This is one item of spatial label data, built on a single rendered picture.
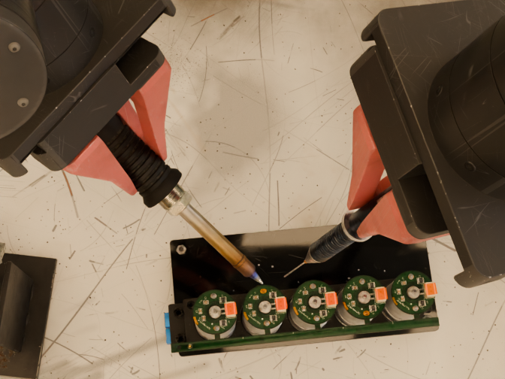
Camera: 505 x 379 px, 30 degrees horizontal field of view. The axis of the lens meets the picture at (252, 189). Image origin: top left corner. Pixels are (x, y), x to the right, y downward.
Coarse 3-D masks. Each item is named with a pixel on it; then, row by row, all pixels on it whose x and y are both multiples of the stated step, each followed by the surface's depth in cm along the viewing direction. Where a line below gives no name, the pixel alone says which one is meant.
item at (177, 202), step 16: (176, 192) 48; (176, 208) 48; (192, 208) 49; (192, 224) 49; (208, 224) 49; (208, 240) 49; (224, 240) 49; (224, 256) 50; (240, 256) 50; (240, 272) 50
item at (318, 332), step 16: (368, 320) 53; (400, 320) 53; (416, 320) 53; (432, 320) 53; (256, 336) 52; (272, 336) 52; (288, 336) 52; (304, 336) 52; (320, 336) 52; (176, 352) 52
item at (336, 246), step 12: (384, 192) 40; (372, 204) 41; (348, 216) 43; (360, 216) 42; (336, 228) 44; (348, 228) 43; (324, 240) 45; (336, 240) 44; (348, 240) 43; (360, 240) 43; (312, 252) 46; (324, 252) 45; (336, 252) 45
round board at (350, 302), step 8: (352, 280) 53; (368, 280) 53; (376, 280) 53; (344, 288) 53; (352, 288) 53; (360, 288) 53; (368, 288) 53; (344, 296) 53; (352, 296) 53; (344, 304) 53; (352, 304) 53; (360, 304) 53; (368, 304) 53; (376, 304) 53; (384, 304) 53; (352, 312) 53; (360, 312) 53; (376, 312) 53
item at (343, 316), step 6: (360, 294) 53; (366, 294) 53; (360, 300) 53; (366, 300) 53; (342, 306) 54; (336, 312) 56; (342, 312) 54; (366, 312) 53; (342, 318) 55; (348, 318) 54; (354, 318) 53; (372, 318) 54; (348, 324) 56; (354, 324) 55; (360, 324) 55
